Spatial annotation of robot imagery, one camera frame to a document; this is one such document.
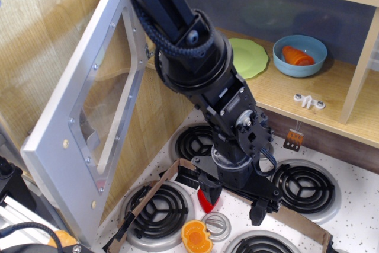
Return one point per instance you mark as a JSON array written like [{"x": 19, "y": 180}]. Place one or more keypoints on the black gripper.
[{"x": 234, "y": 162}]

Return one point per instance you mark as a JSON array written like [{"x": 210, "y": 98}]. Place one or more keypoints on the silver microwave door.
[{"x": 73, "y": 151}]

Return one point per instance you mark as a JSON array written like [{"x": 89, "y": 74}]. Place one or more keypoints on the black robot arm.
[{"x": 195, "y": 60}]

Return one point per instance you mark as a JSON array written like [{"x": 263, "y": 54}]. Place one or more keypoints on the red toy strawberry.
[{"x": 204, "y": 203}]

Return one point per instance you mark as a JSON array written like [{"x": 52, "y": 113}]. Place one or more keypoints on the front silver stove knob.
[{"x": 218, "y": 225}]

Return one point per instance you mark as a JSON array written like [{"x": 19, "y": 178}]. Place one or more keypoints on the front right stove burner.
[{"x": 261, "y": 241}]

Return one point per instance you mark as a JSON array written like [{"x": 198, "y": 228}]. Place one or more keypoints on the stove burner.
[
  {"x": 261, "y": 241},
  {"x": 309, "y": 189},
  {"x": 158, "y": 227},
  {"x": 190, "y": 141}
]

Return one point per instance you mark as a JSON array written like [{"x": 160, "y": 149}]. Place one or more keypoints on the orange toy fruit half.
[{"x": 195, "y": 237}]

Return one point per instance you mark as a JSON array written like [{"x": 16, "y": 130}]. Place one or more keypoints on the brown cardboard barrier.
[{"x": 137, "y": 200}]

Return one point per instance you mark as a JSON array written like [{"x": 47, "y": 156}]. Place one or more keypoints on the back left stove burner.
[{"x": 190, "y": 141}]

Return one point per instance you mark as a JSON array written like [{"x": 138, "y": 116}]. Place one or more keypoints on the back right stove burner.
[{"x": 309, "y": 189}]

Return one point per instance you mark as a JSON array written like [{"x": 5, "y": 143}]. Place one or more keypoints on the hanging orange toy spatula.
[{"x": 294, "y": 138}]

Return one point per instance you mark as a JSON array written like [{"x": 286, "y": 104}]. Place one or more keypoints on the front left stove burner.
[{"x": 158, "y": 227}]

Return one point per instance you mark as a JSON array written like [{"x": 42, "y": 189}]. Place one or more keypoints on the white door latch clip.
[{"x": 307, "y": 101}]

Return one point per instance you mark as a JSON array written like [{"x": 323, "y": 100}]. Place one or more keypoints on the green plate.
[{"x": 249, "y": 58}]

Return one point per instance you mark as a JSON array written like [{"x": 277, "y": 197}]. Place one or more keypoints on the orange toy carrot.
[{"x": 296, "y": 57}]

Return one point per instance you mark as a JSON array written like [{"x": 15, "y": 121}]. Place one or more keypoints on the blue bowl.
[{"x": 312, "y": 46}]

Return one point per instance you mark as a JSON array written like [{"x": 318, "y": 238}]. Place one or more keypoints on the yellow toy food piece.
[{"x": 64, "y": 238}]

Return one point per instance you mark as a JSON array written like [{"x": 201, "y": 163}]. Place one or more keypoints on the black equipment at left edge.
[{"x": 13, "y": 185}]

